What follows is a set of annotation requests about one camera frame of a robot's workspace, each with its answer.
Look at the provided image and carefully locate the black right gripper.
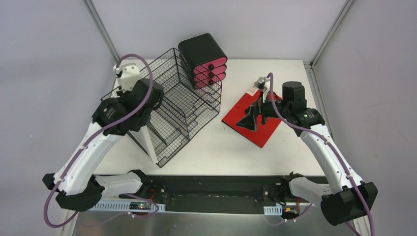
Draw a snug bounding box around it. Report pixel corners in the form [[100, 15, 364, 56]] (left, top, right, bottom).
[[236, 90, 291, 131]]

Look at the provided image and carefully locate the white binder cover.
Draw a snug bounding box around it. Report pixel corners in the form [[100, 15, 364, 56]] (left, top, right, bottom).
[[128, 125, 158, 164]]

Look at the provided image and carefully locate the red binder folder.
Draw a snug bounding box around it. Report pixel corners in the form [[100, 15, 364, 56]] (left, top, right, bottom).
[[222, 86, 281, 148]]

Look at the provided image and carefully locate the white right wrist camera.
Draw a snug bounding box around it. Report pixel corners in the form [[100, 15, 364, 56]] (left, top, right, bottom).
[[254, 77, 270, 102]]

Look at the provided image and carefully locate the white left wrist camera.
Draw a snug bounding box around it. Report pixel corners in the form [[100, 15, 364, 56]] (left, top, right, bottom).
[[113, 63, 142, 92]]

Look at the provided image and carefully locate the white cable duct left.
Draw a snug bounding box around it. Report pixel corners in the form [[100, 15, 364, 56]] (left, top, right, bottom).
[[90, 200, 166, 213]]

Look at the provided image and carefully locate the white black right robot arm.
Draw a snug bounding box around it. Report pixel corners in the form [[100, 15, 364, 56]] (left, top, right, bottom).
[[237, 77, 378, 228]]

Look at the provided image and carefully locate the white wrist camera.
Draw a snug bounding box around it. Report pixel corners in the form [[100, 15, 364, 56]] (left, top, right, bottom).
[[254, 77, 270, 102], [113, 63, 142, 92]]

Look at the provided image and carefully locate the white cable duct right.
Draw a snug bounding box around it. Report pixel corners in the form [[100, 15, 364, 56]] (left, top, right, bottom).
[[263, 205, 282, 216]]

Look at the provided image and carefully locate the pink top drawer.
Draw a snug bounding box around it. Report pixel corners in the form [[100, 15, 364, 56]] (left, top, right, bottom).
[[192, 57, 227, 74]]

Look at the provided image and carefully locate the white cable duct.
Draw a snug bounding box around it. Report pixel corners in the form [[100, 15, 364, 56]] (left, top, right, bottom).
[[263, 205, 282, 216], [90, 200, 166, 213]]

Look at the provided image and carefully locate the black wire mesh tray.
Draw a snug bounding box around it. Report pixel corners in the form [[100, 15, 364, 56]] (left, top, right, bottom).
[[101, 47, 223, 169]]

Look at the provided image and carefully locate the black drawer cabinet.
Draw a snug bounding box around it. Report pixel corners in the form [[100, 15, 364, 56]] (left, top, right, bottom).
[[178, 33, 227, 86]]

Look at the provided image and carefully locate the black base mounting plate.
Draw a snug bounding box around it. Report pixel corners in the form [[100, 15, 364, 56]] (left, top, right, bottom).
[[119, 175, 328, 216]]

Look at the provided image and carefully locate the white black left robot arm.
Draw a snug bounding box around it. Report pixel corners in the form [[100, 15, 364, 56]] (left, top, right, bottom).
[[42, 78, 164, 212]]

